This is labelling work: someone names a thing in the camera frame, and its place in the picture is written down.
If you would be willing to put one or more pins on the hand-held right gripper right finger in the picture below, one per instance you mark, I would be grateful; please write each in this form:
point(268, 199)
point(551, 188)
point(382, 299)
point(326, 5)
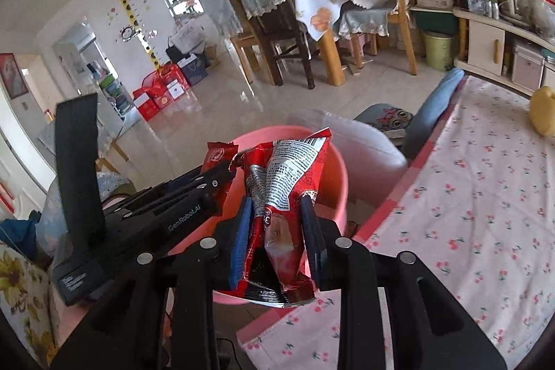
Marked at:
point(312, 244)

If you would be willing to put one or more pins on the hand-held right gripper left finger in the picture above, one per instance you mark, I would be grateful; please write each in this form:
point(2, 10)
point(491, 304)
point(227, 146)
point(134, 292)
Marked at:
point(242, 244)

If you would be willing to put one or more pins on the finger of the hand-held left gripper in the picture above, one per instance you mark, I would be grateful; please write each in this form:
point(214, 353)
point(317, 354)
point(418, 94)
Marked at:
point(208, 179)

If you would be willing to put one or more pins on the small red packet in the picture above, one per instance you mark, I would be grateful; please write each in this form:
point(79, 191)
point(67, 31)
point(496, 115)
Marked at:
point(219, 155)

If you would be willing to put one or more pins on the pink plastic bucket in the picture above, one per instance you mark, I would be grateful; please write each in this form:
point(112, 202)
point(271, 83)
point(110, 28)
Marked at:
point(336, 188)

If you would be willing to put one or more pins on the red white snack bag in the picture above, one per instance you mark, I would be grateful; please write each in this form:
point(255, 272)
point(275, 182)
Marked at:
point(277, 179)

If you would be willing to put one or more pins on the blue cloth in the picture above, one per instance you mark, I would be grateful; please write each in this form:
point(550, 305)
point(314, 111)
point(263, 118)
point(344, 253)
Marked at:
point(17, 235)

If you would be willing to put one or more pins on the red gift box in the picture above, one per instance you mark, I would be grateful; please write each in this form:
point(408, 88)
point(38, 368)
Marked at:
point(173, 88)
point(147, 103)

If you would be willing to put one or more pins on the dark blue paper bag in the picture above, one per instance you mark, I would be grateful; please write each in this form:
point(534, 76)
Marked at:
point(194, 71)

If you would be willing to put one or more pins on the red framed picture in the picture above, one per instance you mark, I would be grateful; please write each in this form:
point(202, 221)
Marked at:
point(13, 75)

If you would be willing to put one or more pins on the light wooden chair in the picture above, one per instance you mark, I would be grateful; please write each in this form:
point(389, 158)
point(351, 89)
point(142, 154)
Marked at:
point(407, 36)
point(243, 58)

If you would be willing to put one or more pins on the yellow floral cushion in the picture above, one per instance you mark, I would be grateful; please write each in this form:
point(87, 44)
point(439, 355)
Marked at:
point(21, 300)

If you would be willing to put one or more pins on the white paper bag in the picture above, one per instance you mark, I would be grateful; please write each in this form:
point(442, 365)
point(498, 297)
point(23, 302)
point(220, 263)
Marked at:
point(186, 40)

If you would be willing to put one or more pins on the owl print cushion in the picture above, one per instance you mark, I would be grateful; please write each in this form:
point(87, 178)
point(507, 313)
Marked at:
point(390, 119)

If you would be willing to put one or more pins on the dark wooden chair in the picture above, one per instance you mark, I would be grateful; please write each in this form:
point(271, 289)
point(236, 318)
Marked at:
point(286, 45)

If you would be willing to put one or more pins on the cherry print tablecloth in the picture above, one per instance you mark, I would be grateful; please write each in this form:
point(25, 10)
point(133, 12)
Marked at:
point(477, 201)

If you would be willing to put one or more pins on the wooden dining table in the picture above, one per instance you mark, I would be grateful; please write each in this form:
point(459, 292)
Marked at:
point(331, 58)

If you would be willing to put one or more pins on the giraffe height chart decal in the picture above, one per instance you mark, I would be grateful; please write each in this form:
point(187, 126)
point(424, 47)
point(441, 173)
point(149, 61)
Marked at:
point(130, 10)

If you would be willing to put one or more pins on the blue cushion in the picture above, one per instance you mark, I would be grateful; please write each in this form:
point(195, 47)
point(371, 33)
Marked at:
point(433, 105)

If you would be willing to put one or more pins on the grey lace seat cover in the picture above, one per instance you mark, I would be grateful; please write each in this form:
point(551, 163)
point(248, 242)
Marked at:
point(364, 23)

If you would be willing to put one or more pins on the green waste bin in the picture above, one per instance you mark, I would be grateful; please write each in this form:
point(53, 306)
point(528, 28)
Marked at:
point(438, 49)

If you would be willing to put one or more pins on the dark green storage box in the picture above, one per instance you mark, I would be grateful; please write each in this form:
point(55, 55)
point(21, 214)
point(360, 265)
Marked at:
point(433, 22)

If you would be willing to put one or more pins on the cream television cabinet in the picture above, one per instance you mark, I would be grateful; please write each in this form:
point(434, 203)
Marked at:
point(481, 40)

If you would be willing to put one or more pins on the yellow pear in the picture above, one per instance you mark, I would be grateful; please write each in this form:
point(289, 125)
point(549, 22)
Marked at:
point(544, 110)

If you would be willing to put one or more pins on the pink storage box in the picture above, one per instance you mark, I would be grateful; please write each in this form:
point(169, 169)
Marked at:
point(527, 66)

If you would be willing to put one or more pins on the group of small bottles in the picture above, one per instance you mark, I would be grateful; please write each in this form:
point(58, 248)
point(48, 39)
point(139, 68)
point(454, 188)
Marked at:
point(483, 5)

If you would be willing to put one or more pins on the glass kettle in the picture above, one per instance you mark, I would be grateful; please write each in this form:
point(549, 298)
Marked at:
point(512, 3)

